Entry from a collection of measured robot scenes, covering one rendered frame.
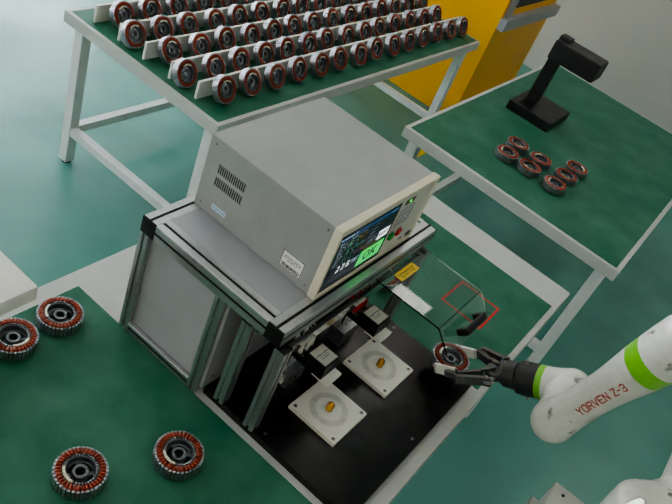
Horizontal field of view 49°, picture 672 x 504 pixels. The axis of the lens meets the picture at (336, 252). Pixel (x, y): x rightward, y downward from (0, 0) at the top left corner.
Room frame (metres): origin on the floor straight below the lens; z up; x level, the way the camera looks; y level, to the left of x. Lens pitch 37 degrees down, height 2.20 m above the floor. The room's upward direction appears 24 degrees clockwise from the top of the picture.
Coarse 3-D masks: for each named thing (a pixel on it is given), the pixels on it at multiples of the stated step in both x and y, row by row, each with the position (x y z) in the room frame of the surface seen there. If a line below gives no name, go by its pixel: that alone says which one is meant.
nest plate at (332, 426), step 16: (320, 384) 1.36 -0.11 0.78; (304, 400) 1.28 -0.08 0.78; (320, 400) 1.30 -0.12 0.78; (336, 400) 1.33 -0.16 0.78; (304, 416) 1.23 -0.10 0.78; (320, 416) 1.26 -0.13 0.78; (336, 416) 1.28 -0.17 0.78; (352, 416) 1.30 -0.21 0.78; (320, 432) 1.21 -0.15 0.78; (336, 432) 1.23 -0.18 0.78
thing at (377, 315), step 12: (348, 300) 1.58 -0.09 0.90; (348, 312) 1.53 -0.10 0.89; (360, 312) 1.55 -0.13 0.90; (372, 312) 1.54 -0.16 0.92; (384, 312) 1.56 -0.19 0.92; (360, 324) 1.52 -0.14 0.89; (372, 324) 1.51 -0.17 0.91; (384, 324) 1.54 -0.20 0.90; (372, 336) 1.50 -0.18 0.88; (384, 336) 1.52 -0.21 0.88
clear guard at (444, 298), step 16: (416, 256) 1.66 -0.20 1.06; (432, 256) 1.70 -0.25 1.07; (416, 272) 1.60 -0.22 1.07; (432, 272) 1.63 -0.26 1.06; (448, 272) 1.66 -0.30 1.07; (400, 288) 1.50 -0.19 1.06; (416, 288) 1.53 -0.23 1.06; (432, 288) 1.56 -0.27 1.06; (448, 288) 1.59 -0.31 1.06; (464, 288) 1.62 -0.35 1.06; (416, 304) 1.47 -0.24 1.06; (432, 304) 1.50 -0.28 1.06; (448, 304) 1.52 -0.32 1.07; (464, 304) 1.55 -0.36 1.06; (480, 304) 1.61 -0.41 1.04; (432, 320) 1.44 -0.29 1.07; (448, 320) 1.46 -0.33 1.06; (464, 320) 1.52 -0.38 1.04; (448, 336) 1.44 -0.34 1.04; (464, 336) 1.49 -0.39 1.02; (448, 352) 1.41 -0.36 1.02
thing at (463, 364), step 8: (440, 344) 1.63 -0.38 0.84; (432, 352) 1.60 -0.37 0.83; (440, 352) 1.60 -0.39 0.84; (456, 352) 1.63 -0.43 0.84; (464, 352) 1.64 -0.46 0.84; (432, 360) 1.58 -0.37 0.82; (440, 360) 1.57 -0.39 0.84; (448, 360) 1.59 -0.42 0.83; (456, 360) 1.62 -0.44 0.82; (464, 360) 1.61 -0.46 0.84; (464, 368) 1.58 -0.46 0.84; (448, 376) 1.55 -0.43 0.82
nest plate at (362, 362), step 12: (360, 348) 1.54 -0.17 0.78; (372, 348) 1.56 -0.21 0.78; (384, 348) 1.59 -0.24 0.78; (348, 360) 1.48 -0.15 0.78; (360, 360) 1.50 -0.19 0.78; (372, 360) 1.52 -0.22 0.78; (396, 360) 1.56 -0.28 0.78; (360, 372) 1.46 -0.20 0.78; (372, 372) 1.48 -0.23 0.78; (384, 372) 1.50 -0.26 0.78; (396, 372) 1.52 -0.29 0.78; (408, 372) 1.54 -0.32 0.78; (372, 384) 1.43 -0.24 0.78; (384, 384) 1.45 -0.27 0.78; (396, 384) 1.47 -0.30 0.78; (384, 396) 1.42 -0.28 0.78
